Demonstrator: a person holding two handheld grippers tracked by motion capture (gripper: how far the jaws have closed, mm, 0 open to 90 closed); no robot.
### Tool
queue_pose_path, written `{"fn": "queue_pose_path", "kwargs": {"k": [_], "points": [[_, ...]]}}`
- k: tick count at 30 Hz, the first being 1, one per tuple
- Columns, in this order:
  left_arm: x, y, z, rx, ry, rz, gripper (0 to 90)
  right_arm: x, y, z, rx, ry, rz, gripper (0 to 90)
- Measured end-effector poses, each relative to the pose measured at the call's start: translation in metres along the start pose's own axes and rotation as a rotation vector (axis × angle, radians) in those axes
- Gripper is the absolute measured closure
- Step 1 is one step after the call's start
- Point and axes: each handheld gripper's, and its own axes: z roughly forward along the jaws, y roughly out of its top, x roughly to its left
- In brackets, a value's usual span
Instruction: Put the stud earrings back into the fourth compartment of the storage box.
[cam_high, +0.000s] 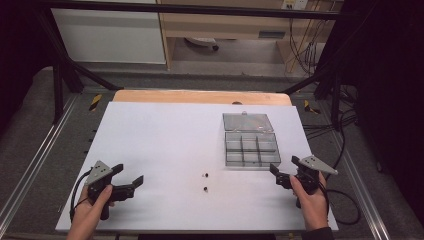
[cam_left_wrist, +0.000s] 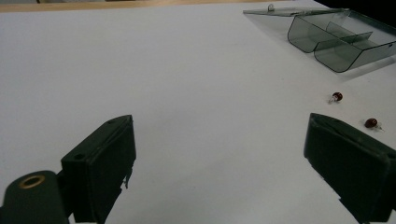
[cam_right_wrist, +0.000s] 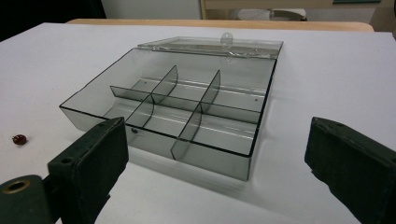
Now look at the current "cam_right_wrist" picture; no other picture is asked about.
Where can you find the clear plastic compartment box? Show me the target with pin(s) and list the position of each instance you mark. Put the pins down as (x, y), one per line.
(199, 105)

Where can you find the wooden table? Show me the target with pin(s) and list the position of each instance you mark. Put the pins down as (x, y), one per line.
(218, 24)

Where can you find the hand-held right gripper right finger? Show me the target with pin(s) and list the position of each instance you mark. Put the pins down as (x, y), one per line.
(355, 168)

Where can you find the small red bead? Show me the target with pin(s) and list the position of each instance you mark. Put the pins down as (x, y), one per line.
(19, 139)

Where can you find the white paper towel roll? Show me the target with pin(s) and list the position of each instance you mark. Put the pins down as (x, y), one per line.
(255, 14)

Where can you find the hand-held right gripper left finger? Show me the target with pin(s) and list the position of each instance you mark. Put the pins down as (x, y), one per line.
(90, 161)

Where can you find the white table cover sheet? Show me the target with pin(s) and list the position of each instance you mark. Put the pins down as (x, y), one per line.
(327, 77)

